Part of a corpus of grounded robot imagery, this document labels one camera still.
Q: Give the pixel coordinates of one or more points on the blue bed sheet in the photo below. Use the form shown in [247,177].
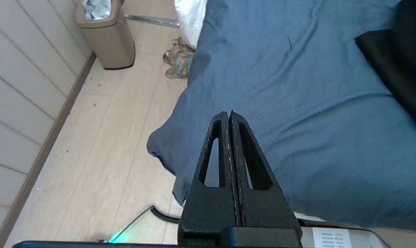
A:
[297,86]

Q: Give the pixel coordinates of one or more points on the white plastic bin liner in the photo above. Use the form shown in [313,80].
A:
[96,9]

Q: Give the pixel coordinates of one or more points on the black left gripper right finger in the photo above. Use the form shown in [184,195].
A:
[266,210]

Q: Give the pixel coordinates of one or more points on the black zip hoodie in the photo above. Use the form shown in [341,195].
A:
[404,62]

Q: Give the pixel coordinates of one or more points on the multicoloured crumpled floor cloth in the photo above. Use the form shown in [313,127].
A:
[178,60]

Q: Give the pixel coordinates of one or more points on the white garment with striped trim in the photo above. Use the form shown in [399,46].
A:
[190,20]

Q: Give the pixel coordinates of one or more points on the grey metal rod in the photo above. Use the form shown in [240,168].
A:
[153,20]

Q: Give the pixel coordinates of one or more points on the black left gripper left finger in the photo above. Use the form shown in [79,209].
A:
[208,210]

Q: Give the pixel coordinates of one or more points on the brown trash bin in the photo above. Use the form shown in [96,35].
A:
[110,44]

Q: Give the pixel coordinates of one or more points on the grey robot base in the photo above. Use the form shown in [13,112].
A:
[332,237]

